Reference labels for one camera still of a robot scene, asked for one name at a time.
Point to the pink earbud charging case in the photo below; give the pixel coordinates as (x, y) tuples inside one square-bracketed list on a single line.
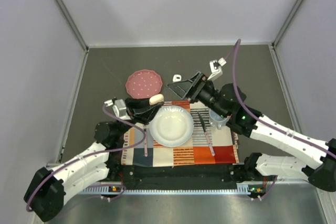
[(158, 98)]

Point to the grey slotted cable duct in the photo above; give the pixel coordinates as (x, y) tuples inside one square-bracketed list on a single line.
[(240, 189)]

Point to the aluminium frame rail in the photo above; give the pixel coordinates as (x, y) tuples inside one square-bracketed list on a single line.
[(71, 24)]

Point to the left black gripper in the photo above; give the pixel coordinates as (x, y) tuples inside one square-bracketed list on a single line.
[(140, 110)]

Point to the pink handled knife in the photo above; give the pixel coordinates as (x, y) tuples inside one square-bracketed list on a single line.
[(206, 134)]

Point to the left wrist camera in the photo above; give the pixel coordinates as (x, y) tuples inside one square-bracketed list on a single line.
[(119, 108)]

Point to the pink handled fork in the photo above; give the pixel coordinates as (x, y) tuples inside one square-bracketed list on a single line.
[(145, 143)]

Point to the white ceramic plate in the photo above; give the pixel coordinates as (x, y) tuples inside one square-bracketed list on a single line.
[(172, 126)]

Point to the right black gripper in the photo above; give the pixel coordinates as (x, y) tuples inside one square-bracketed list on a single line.
[(189, 89)]

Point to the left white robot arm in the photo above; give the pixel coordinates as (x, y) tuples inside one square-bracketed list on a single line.
[(51, 189)]

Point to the light blue mug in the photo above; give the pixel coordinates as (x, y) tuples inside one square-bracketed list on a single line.
[(216, 120)]

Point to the pink polka dot plate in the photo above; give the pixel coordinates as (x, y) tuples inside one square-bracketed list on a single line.
[(143, 84)]

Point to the orange patterned placemat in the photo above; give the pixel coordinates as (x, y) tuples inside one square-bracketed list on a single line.
[(194, 152)]

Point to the white earbud charging case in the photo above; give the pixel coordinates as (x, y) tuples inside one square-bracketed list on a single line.
[(177, 78)]

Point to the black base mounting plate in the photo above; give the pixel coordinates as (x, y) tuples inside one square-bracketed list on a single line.
[(192, 177)]

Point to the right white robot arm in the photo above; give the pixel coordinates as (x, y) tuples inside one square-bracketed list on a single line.
[(309, 159)]

